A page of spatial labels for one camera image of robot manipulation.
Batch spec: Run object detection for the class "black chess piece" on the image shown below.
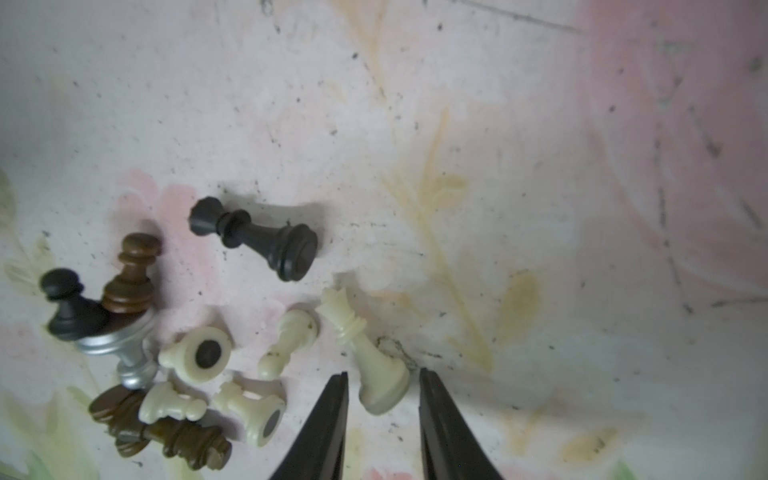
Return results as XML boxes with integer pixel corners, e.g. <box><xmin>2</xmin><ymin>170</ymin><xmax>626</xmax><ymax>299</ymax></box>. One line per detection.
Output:
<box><xmin>188</xmin><ymin>197</ymin><xmax>319</xmax><ymax>282</ymax></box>

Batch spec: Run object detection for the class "cream small chess piece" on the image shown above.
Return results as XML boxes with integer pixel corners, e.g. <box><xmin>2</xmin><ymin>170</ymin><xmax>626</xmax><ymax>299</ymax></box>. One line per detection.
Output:
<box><xmin>138</xmin><ymin>382</ymin><xmax>208</xmax><ymax>424</ymax></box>

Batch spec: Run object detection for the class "large silver chess piece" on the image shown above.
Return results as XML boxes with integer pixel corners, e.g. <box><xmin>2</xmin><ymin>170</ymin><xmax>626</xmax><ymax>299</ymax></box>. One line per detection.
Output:
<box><xmin>74</xmin><ymin>307</ymin><xmax>158</xmax><ymax>390</ymax></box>

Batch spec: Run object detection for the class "cream pawn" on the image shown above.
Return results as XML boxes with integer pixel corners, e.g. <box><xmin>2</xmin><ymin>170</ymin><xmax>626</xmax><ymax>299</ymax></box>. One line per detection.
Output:
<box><xmin>258</xmin><ymin>309</ymin><xmax>319</xmax><ymax>381</ymax></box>

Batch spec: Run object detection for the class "cream piece base facing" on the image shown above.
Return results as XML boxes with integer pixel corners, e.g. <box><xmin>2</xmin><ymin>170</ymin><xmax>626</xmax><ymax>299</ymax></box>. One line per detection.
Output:
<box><xmin>158</xmin><ymin>326</ymin><xmax>233</xmax><ymax>385</ymax></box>

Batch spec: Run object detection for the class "brown crossed chess piece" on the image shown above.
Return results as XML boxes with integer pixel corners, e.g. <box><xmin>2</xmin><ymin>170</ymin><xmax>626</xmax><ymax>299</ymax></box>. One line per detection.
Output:
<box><xmin>88</xmin><ymin>385</ymin><xmax>149</xmax><ymax>458</ymax></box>

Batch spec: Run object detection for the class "cream rook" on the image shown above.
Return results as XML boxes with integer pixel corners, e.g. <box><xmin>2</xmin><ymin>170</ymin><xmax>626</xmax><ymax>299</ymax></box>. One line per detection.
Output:
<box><xmin>211</xmin><ymin>382</ymin><xmax>287</xmax><ymax>447</ymax></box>

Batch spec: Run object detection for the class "black pawn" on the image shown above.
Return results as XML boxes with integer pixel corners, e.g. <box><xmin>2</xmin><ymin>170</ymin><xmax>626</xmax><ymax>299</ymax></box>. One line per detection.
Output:
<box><xmin>40</xmin><ymin>268</ymin><xmax>109</xmax><ymax>342</ymax></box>

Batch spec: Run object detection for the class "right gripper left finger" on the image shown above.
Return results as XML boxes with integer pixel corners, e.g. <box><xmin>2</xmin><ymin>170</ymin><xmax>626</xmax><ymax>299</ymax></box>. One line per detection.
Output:
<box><xmin>270</xmin><ymin>372</ymin><xmax>349</xmax><ymax>480</ymax></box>

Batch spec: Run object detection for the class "brown pawn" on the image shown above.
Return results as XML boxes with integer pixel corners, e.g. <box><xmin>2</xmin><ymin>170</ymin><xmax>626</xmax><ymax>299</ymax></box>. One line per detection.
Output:
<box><xmin>101</xmin><ymin>232</ymin><xmax>161</xmax><ymax>314</ymax></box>

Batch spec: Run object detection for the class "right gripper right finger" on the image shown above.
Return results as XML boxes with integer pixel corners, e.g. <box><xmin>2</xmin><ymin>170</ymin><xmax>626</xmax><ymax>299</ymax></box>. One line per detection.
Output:
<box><xmin>419</xmin><ymin>368</ymin><xmax>502</xmax><ymax>480</ymax></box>

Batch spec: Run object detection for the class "brown lying chess piece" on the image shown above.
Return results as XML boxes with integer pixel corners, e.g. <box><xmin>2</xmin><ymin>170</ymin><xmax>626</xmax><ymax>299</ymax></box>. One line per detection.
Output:
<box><xmin>108</xmin><ymin>418</ymin><xmax>232</xmax><ymax>471</ymax></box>

